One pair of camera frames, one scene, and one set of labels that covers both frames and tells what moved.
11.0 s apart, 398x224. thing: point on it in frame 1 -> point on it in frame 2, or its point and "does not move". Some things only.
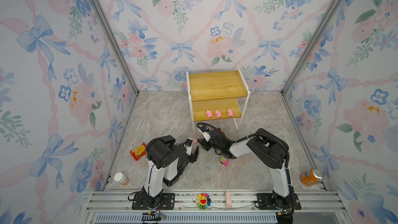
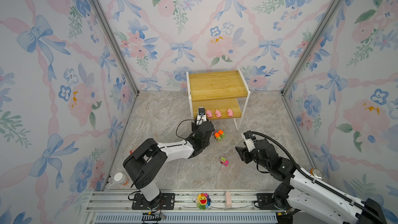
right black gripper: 204,144 -> 243,154
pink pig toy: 209,113 does not move
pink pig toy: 218,113 does not move
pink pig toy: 230,113 does not move
